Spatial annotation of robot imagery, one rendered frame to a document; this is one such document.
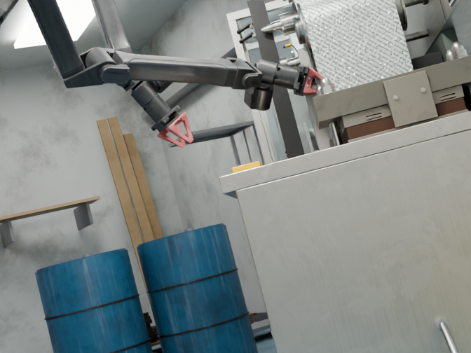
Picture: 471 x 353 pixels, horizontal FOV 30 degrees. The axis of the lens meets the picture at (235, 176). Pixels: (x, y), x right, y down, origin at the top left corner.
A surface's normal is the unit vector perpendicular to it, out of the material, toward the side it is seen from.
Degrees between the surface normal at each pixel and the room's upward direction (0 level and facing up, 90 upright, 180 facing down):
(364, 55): 91
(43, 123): 90
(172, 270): 90
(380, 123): 90
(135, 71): 131
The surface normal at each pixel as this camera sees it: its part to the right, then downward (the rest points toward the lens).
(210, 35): -0.89, 0.19
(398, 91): -0.09, -0.06
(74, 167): 0.39, -0.18
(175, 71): 0.47, 0.47
